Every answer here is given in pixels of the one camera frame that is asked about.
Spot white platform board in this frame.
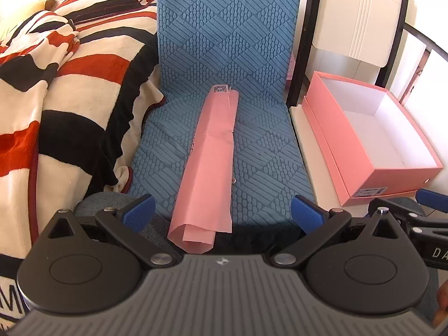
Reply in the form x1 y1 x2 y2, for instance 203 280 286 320
289 104 351 218

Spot blue textured mat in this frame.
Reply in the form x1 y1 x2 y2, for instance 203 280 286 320
127 0 316 226

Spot person's dark denim trousers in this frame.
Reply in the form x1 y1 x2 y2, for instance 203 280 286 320
74 192 441 323

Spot pink shoe box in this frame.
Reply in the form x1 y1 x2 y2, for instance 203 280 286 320
302 71 444 207

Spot black metal frame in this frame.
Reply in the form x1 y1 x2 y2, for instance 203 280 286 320
285 0 318 107

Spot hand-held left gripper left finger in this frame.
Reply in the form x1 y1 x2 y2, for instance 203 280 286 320
45 195 183 267

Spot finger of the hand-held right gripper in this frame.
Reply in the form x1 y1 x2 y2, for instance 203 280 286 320
399 188 448 239

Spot red black striped blanket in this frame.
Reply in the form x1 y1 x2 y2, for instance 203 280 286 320
0 0 165 326

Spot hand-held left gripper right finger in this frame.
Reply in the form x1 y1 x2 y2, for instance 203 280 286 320
269 195 407 267

